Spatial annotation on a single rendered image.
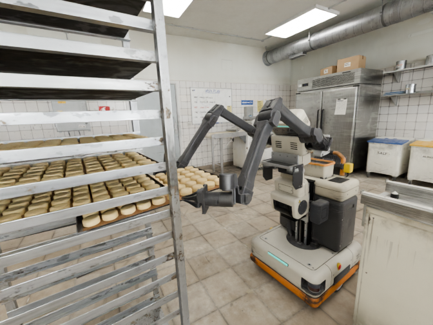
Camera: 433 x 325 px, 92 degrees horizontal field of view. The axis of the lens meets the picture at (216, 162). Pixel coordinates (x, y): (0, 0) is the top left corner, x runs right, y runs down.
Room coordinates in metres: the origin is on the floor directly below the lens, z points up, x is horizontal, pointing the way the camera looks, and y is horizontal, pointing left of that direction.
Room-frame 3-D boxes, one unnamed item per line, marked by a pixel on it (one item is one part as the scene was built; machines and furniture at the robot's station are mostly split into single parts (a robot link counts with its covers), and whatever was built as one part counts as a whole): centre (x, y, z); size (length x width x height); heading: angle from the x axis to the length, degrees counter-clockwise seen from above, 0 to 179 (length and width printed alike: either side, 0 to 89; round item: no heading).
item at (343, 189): (1.61, -0.77, 0.59); 0.55 x 0.34 x 0.83; 33
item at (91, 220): (0.64, 0.42, 0.99); 0.05 x 0.05 x 0.02
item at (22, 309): (0.91, 0.65, 0.51); 0.64 x 0.03 x 0.03; 123
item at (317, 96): (4.84, -2.66, 1.02); 1.40 x 0.90 x 2.05; 29
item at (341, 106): (4.26, -2.49, 1.39); 0.22 x 0.03 x 0.31; 29
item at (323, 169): (1.62, -0.79, 0.87); 0.23 x 0.15 x 0.11; 33
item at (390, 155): (3.93, -3.30, 0.38); 0.64 x 0.54 x 0.77; 121
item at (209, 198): (0.76, 0.03, 1.00); 0.07 x 0.07 x 0.10; 78
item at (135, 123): (1.10, 0.41, 0.97); 0.03 x 0.03 x 1.70; 33
